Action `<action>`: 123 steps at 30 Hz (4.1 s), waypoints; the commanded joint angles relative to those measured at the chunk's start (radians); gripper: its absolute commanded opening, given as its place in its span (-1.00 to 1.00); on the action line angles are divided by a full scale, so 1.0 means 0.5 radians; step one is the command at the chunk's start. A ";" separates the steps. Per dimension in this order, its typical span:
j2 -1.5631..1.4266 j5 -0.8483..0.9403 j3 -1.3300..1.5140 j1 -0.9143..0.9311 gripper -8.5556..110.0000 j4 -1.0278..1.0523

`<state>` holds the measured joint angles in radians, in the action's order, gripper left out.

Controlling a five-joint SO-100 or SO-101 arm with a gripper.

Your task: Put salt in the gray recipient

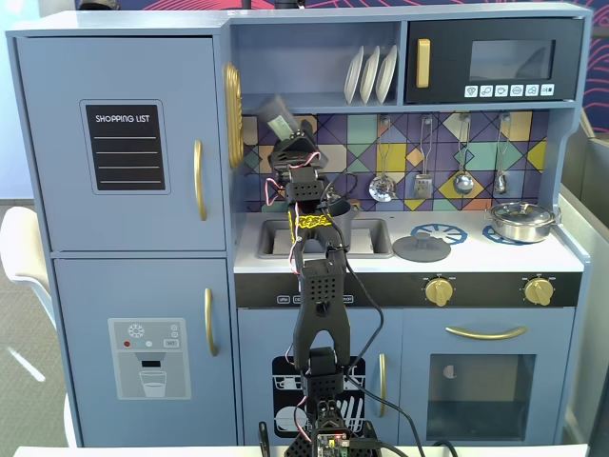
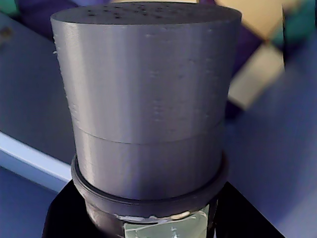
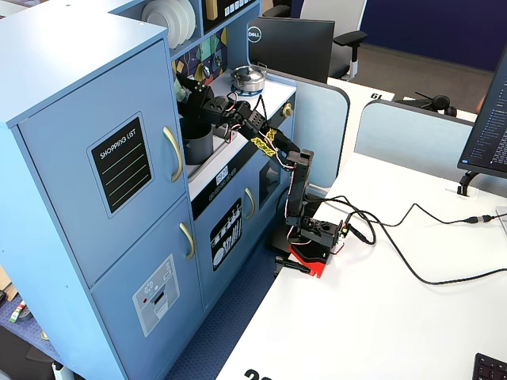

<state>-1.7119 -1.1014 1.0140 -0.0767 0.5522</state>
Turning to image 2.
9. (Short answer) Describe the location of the gray salt shaker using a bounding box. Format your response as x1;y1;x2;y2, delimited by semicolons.
50;1;242;238

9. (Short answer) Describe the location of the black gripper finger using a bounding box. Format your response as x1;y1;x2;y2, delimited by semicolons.
42;180;117;238
210;180;285;238

